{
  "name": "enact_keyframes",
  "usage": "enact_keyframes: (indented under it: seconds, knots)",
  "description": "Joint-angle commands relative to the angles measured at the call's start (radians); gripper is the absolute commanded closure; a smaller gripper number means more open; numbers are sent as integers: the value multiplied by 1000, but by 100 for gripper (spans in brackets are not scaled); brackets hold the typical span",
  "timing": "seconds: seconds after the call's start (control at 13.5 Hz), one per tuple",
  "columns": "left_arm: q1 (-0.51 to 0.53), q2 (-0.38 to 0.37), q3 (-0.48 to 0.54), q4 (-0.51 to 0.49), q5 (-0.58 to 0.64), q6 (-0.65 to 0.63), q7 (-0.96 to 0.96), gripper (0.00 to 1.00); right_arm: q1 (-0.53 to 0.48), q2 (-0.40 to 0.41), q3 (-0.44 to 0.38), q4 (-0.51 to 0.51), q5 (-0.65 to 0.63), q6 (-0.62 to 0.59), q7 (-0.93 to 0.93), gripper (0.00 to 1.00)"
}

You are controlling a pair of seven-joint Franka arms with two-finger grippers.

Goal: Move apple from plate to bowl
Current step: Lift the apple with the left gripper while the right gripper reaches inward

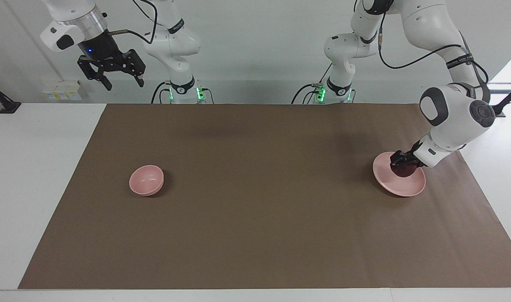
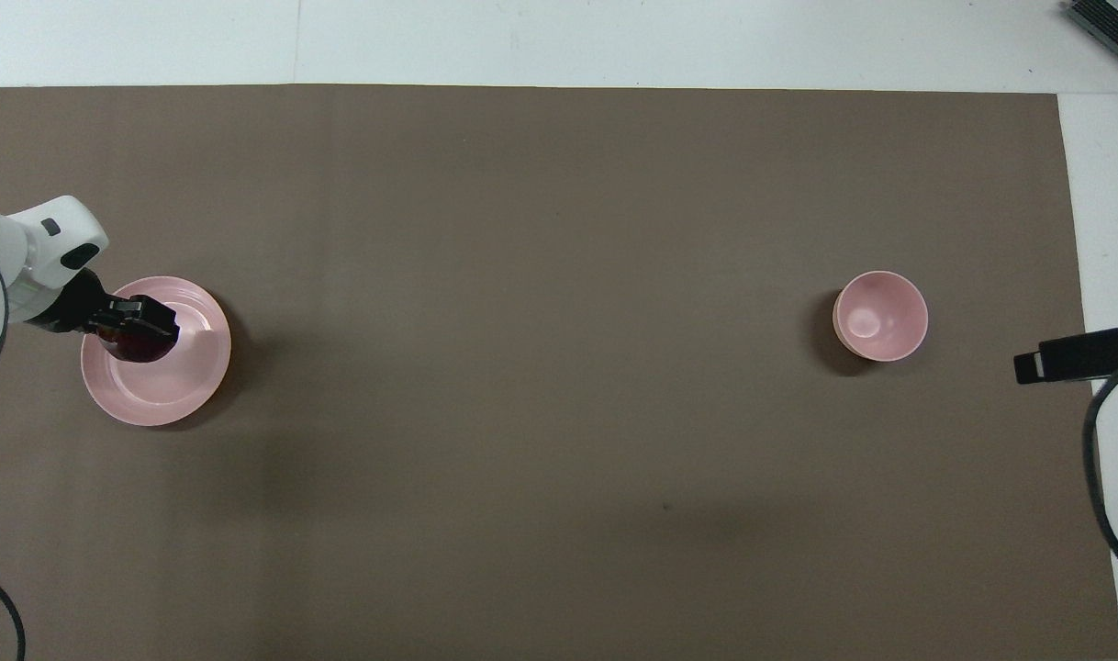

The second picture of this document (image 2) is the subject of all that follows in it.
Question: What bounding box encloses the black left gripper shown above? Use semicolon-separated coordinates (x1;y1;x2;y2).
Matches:
36;269;179;342

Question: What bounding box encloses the dark red apple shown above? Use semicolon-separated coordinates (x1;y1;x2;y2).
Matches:
95;326;179;365

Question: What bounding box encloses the pink plate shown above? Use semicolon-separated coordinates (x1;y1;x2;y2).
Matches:
80;275;232;428

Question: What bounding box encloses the pink bowl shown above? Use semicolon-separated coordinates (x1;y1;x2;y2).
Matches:
833;271;929;363

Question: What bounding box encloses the dark grey ribbed device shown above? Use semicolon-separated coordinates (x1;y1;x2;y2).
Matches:
1062;0;1118;79

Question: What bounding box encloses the brown table mat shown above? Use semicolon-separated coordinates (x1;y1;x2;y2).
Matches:
0;84;1118;661

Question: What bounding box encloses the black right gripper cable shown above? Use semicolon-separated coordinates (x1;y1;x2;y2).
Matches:
1082;353;1118;584

